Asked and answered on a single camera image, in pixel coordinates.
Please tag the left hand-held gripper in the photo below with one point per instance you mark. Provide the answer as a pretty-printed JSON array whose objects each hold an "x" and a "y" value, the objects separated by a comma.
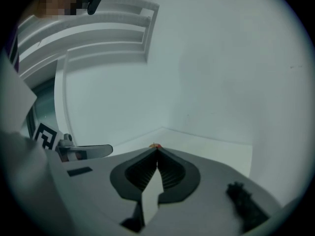
[{"x": 48, "y": 138}]

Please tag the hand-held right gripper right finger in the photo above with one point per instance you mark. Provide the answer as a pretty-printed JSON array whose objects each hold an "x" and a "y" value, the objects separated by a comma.
[{"x": 179, "y": 176}]

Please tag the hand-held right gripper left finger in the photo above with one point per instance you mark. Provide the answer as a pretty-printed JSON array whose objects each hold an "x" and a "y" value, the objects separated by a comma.
[{"x": 134, "y": 173}]

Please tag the red yellow apple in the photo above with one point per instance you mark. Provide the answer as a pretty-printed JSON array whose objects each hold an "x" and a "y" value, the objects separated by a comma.
[{"x": 155, "y": 145}]

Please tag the person's purple black garment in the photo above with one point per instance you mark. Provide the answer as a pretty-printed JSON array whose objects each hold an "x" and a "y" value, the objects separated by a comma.
[{"x": 14, "y": 50}]

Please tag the person's head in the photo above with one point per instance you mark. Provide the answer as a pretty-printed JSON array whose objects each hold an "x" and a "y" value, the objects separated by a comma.
[{"x": 59, "y": 0}]

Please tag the white wall shelf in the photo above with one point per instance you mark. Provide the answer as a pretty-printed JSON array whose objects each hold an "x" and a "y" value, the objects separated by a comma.
[{"x": 105, "y": 36}]

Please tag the black head-worn camera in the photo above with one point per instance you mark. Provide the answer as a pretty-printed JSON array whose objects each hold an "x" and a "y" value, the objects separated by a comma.
[{"x": 94, "y": 1}]

